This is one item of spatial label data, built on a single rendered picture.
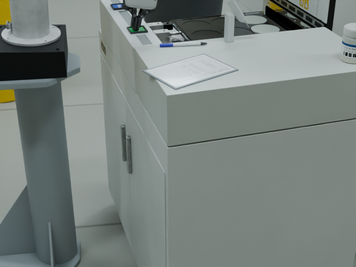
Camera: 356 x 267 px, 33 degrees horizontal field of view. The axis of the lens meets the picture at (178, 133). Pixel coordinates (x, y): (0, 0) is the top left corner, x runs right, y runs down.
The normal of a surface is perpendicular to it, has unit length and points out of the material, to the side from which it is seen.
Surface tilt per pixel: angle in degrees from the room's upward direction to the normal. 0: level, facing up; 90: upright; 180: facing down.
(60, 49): 4
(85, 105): 0
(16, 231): 90
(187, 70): 0
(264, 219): 90
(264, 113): 90
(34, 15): 93
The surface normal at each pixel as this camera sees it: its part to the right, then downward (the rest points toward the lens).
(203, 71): 0.00, -0.88
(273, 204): 0.29, 0.46
